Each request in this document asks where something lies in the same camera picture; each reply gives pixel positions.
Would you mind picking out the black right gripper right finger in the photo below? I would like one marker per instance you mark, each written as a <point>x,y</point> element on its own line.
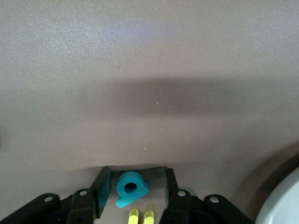
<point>171,186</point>

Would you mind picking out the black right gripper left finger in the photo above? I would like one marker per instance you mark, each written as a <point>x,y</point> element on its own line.
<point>102,191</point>

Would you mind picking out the teal foam letter g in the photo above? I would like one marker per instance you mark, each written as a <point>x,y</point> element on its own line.
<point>119,186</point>

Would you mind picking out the yellow foam letter u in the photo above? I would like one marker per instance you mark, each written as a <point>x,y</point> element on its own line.
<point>133,217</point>

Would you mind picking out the beige round plate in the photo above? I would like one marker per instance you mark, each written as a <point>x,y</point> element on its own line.
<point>285,205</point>

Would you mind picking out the brown table cover sheet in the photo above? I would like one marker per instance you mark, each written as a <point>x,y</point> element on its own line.
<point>140,58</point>

